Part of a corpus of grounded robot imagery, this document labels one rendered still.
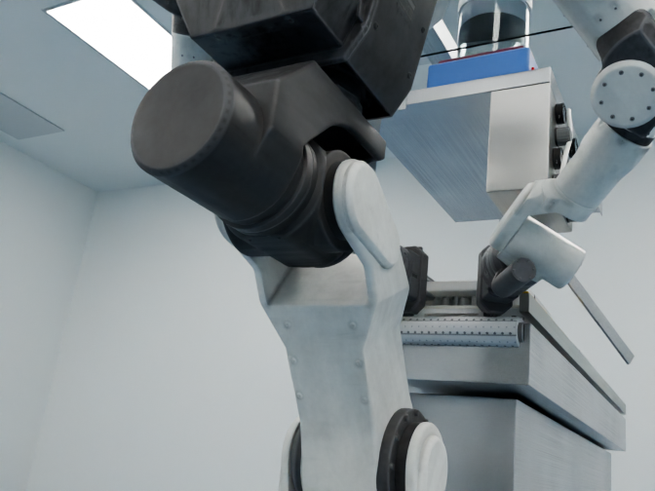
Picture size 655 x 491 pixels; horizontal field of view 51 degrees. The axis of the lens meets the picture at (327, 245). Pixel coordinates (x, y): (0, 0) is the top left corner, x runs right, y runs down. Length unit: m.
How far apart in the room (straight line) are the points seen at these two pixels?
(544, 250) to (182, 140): 0.56
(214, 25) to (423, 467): 0.54
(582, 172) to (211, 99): 0.51
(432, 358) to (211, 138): 0.72
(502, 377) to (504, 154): 0.38
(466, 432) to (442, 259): 3.65
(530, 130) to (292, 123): 0.66
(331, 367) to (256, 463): 4.43
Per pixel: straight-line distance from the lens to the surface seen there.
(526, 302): 1.14
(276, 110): 0.62
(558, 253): 0.98
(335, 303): 0.77
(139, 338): 6.16
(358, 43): 0.74
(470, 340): 1.15
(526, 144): 1.22
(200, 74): 0.62
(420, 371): 1.19
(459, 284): 1.23
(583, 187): 0.92
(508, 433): 1.24
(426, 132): 1.44
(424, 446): 0.85
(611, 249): 4.62
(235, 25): 0.74
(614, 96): 0.85
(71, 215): 6.95
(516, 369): 1.14
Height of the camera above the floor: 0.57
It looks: 18 degrees up
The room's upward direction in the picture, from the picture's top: 7 degrees clockwise
